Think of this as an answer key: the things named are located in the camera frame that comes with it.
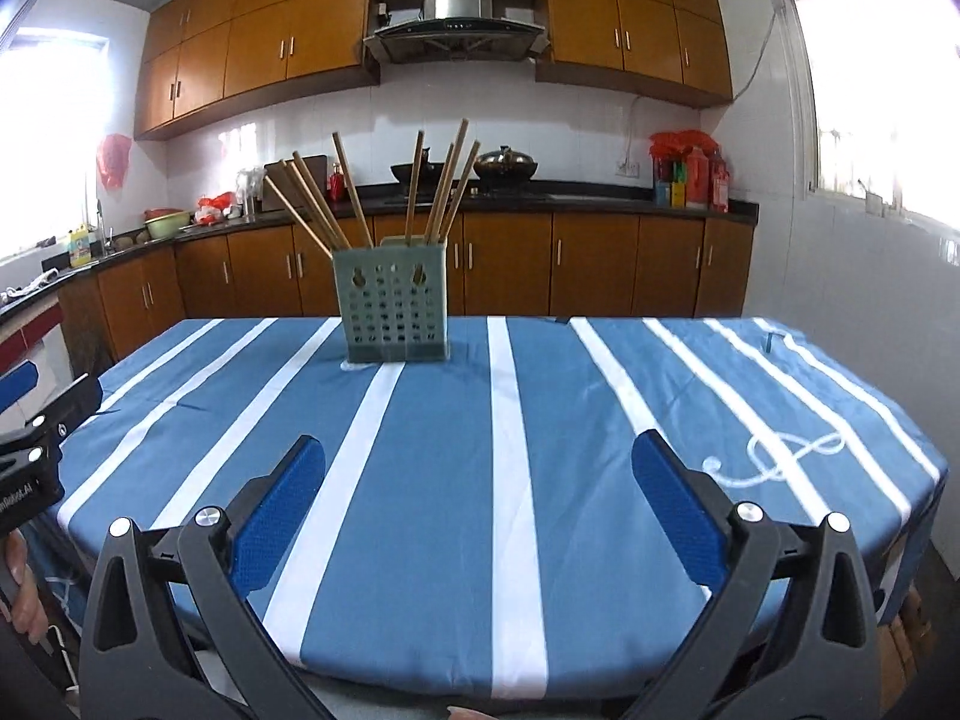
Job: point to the red bag hanging on wall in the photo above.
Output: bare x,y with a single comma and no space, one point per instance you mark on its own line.
113,159

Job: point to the brown lower kitchen cabinets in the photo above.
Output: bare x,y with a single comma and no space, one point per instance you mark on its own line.
523,263

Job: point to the dark wooden chopstick group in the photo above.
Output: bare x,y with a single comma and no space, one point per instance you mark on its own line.
413,186

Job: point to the person's left hand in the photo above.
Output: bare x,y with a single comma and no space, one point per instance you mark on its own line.
25,613

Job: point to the brown upper kitchen cabinets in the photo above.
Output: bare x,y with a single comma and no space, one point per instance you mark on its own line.
205,60

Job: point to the green basin on counter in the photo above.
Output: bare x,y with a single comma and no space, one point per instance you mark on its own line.
165,223

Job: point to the red white bag on counter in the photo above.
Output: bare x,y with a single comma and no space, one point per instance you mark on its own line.
215,210

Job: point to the red bottle on counter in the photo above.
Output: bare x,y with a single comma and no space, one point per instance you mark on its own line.
336,184

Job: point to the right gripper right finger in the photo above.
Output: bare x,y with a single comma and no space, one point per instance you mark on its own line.
789,630

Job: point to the brown kitchen cabinets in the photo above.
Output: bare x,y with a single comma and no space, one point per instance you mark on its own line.
205,60
523,263

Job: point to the blue white striped tablecloth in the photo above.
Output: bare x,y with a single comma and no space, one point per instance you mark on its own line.
479,532

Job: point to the steel range hood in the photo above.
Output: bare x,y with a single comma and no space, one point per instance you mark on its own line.
457,30

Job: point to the dark wooden cutting board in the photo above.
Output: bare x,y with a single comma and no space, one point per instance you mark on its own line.
318,167

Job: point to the red plastic bag on counter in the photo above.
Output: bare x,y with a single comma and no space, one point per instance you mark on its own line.
689,171

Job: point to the green perforated utensil holder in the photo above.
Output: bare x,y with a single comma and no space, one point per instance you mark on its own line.
393,300

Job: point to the black wok left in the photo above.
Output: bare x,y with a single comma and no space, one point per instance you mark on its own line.
429,171

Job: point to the black wok with lid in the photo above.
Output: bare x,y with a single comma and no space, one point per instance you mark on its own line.
504,168

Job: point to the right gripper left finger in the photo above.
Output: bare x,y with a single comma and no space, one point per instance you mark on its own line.
137,661

